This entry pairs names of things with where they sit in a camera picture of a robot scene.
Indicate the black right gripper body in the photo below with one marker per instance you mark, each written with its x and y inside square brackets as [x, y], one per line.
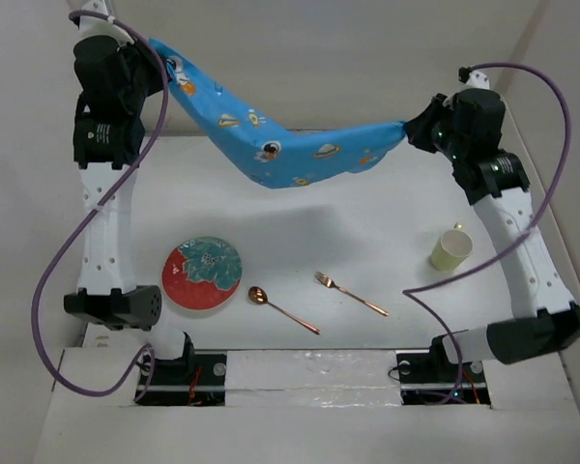
[449, 143]

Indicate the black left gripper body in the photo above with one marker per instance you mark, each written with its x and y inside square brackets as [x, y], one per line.
[147, 78]

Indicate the blue space-print cloth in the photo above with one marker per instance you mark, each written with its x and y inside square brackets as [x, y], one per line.
[266, 152]

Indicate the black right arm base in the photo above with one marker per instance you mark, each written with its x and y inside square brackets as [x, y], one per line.
[426, 376]

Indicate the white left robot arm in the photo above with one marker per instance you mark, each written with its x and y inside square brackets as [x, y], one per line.
[107, 292]

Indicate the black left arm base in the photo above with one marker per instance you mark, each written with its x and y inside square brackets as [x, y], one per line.
[195, 379]

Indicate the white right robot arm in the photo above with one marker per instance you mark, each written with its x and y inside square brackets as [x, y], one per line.
[545, 317]

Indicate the pale yellow paper cup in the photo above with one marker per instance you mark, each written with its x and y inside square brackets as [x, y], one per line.
[451, 250]

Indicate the copper fork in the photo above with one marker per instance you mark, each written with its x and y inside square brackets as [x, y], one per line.
[329, 283]

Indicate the red and teal plate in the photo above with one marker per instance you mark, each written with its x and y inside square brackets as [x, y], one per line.
[202, 273]

